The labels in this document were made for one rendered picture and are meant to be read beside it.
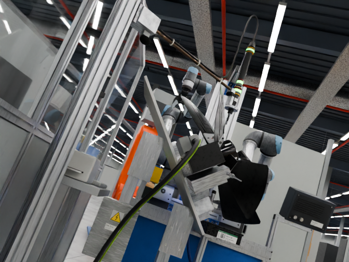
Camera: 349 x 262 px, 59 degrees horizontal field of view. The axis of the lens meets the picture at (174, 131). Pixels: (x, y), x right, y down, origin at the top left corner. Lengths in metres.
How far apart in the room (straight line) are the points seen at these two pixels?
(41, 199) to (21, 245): 0.15
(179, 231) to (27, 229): 0.58
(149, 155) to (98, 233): 0.37
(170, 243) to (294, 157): 2.59
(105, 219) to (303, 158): 2.85
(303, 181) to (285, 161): 0.29
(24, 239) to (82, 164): 0.35
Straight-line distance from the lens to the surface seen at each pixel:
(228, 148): 1.41
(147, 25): 1.30
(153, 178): 1.82
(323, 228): 2.13
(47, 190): 1.10
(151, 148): 1.33
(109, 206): 1.24
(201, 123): 1.51
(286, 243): 3.65
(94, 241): 1.26
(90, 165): 1.29
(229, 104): 1.60
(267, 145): 2.10
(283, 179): 3.63
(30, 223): 1.12
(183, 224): 1.33
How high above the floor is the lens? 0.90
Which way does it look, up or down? 13 degrees up
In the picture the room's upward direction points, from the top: 20 degrees clockwise
